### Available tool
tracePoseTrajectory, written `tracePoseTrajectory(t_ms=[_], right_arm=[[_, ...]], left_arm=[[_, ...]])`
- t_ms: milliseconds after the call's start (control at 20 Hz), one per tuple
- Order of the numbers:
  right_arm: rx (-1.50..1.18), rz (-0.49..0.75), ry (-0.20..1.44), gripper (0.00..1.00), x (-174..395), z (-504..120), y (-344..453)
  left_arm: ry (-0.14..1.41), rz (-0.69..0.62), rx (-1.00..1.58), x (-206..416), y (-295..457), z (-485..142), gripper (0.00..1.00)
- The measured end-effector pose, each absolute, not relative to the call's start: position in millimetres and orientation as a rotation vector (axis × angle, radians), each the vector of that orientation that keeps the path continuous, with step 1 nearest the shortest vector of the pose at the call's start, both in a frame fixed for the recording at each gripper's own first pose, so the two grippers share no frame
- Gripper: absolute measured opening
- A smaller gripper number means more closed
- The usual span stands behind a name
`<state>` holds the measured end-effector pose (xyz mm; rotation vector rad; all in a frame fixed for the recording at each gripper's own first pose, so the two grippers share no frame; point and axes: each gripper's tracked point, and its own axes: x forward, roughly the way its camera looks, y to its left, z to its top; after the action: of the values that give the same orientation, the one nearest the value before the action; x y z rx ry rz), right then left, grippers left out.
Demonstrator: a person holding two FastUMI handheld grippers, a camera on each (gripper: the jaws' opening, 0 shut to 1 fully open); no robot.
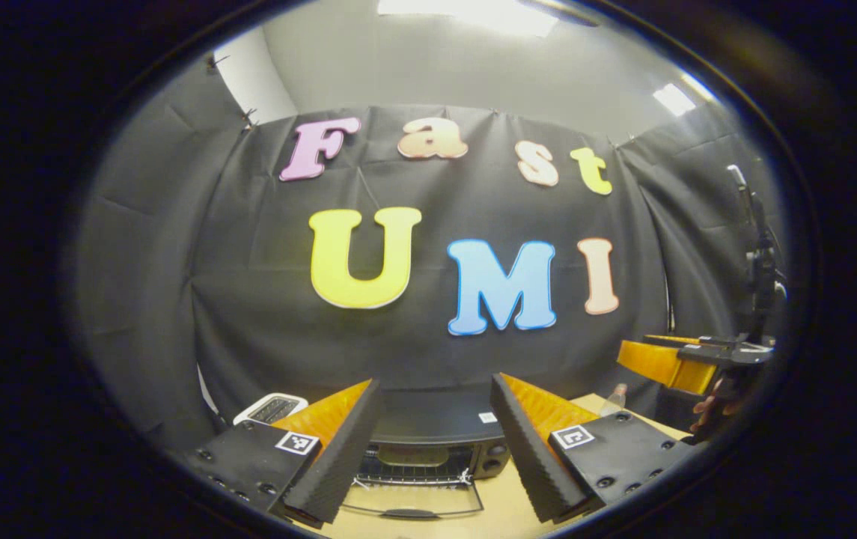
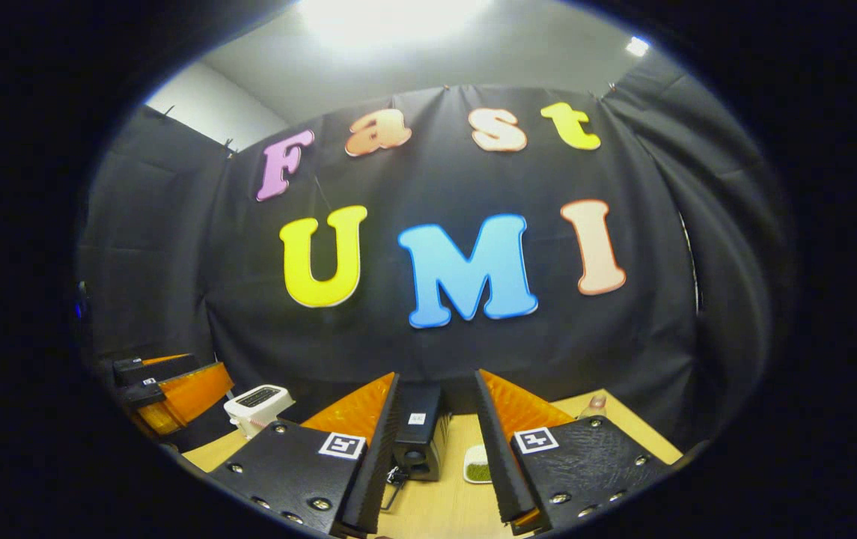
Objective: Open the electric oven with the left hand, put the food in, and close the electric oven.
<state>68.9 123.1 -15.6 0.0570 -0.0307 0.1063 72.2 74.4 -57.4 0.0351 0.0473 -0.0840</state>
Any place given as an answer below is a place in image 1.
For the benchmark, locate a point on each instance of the black stand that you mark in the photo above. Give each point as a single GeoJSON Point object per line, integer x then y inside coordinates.
{"type": "Point", "coordinates": [761, 262]}

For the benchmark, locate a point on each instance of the large ceiling light panel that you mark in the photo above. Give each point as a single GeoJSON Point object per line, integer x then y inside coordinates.
{"type": "Point", "coordinates": [473, 15]}

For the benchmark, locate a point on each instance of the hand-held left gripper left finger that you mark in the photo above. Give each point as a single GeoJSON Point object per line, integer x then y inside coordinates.
{"type": "Point", "coordinates": [338, 457]}

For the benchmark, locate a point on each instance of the white kitchen appliance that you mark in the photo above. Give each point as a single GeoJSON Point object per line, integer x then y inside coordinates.
{"type": "Point", "coordinates": [271, 408]}

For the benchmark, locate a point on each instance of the black backdrop cloth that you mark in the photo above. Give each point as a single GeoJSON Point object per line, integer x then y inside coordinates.
{"type": "Point", "coordinates": [435, 187]}

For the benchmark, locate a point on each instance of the clear plastic water bottle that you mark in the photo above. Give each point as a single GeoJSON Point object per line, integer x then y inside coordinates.
{"type": "Point", "coordinates": [614, 400]}

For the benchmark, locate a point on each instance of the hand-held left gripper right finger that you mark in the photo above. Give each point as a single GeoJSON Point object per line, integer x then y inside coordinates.
{"type": "Point", "coordinates": [529, 457]}

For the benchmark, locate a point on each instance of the black electric oven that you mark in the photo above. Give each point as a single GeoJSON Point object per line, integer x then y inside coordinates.
{"type": "Point", "coordinates": [435, 419]}

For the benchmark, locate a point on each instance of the small ceiling light panel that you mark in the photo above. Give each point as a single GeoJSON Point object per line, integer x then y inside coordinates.
{"type": "Point", "coordinates": [679, 96]}

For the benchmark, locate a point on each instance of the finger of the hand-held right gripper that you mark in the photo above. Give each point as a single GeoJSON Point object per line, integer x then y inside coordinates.
{"type": "Point", "coordinates": [660, 363]}
{"type": "Point", "coordinates": [705, 340]}

